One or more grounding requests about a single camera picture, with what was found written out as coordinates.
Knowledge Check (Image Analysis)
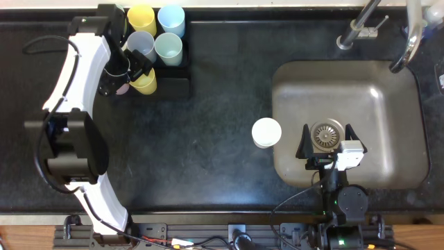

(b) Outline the grey cup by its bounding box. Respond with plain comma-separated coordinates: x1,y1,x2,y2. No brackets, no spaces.
125,30,157,65

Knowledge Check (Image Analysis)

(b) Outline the blue soap bottle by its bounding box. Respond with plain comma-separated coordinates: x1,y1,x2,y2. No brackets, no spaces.
402,1,444,39

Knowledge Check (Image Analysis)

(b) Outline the yellow cup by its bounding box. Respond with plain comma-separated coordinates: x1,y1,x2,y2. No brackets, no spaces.
128,67,157,96
126,3,157,38

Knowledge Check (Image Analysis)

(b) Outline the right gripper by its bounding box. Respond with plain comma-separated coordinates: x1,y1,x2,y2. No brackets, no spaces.
295,123,368,171

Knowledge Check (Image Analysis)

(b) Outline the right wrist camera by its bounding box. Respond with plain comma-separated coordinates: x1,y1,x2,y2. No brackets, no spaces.
334,140,365,172

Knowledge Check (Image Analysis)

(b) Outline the white cup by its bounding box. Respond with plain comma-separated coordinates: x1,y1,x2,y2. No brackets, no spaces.
251,117,282,149

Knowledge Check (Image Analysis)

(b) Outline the green cup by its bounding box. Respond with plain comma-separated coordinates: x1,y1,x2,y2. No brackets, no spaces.
153,32,184,67

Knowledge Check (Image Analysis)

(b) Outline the black tray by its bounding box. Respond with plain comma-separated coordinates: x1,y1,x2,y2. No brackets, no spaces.
98,6,191,101

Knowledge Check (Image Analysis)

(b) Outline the mounting rail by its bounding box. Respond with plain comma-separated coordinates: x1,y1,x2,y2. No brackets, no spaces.
53,215,396,250

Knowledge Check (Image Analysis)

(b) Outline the blue cup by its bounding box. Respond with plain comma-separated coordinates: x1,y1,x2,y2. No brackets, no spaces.
157,4,186,38

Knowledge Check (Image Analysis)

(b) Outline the steel tap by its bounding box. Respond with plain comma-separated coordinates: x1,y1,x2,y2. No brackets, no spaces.
335,0,426,74

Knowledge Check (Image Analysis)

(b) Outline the steel sink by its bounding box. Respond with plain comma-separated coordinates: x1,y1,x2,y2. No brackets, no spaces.
271,60,431,190

